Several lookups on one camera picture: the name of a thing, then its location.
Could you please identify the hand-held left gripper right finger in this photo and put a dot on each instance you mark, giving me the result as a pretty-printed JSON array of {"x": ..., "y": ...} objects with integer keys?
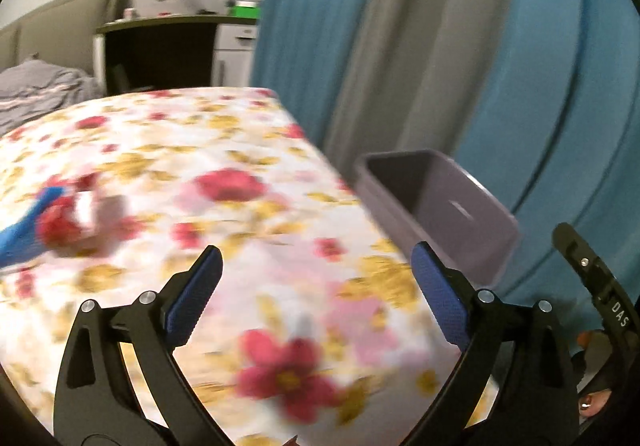
[{"x": 440, "y": 298}]

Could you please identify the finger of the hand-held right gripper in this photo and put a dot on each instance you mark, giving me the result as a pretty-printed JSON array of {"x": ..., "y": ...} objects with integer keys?
[{"x": 595, "y": 276}]

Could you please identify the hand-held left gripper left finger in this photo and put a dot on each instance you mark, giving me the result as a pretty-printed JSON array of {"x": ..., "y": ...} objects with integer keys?
[{"x": 192, "y": 298}]

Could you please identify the grey plastic bin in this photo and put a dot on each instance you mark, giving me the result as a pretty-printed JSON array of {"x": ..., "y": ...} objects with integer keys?
[{"x": 450, "y": 211}]

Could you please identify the pink mesh scrap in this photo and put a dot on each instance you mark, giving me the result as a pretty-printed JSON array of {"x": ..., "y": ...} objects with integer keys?
[{"x": 60, "y": 223}]

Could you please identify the blue net cloth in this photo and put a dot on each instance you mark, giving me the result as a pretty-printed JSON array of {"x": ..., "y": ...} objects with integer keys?
[{"x": 22, "y": 238}]

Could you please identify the person's right hand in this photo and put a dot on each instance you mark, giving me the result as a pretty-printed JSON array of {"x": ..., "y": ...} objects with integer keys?
[{"x": 594, "y": 401}]

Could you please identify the floral tablecloth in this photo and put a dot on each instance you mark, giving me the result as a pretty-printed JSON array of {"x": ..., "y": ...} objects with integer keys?
[{"x": 280, "y": 236}]

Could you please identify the dark desk with white drawers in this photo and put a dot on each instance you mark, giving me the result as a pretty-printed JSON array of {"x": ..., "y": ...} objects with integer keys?
[{"x": 165, "y": 51}]

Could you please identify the blue and grey curtain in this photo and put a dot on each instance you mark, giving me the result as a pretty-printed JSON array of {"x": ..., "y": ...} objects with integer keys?
[{"x": 450, "y": 41}]

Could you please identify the green box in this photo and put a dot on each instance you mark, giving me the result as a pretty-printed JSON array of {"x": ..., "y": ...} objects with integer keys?
[{"x": 246, "y": 9}]

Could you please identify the grey padded headboard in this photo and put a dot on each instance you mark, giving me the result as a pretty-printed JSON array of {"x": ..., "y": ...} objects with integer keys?
[{"x": 55, "y": 26}]

